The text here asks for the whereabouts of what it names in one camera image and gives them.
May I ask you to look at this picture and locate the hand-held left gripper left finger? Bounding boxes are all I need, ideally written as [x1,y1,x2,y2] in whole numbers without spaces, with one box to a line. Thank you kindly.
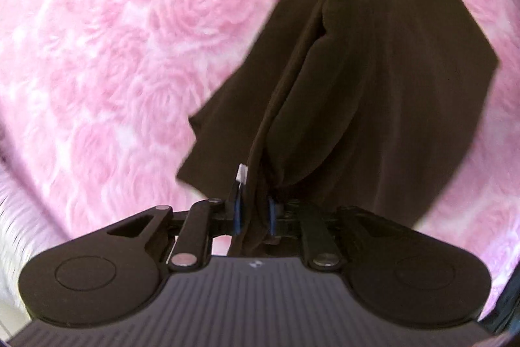
[106,184,247,273]

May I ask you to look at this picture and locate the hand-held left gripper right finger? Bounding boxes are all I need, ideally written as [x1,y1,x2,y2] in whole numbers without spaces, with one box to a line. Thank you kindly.
[266,196,391,271]

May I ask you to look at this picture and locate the dark brown shirt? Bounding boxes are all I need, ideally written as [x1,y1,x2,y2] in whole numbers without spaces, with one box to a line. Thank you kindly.
[175,0,501,257]

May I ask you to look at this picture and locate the pink rose blanket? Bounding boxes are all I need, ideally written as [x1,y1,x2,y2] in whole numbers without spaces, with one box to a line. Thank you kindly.
[0,0,520,307]

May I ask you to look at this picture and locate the white striped quilt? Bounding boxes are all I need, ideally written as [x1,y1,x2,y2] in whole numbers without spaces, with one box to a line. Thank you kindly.
[0,168,70,333]

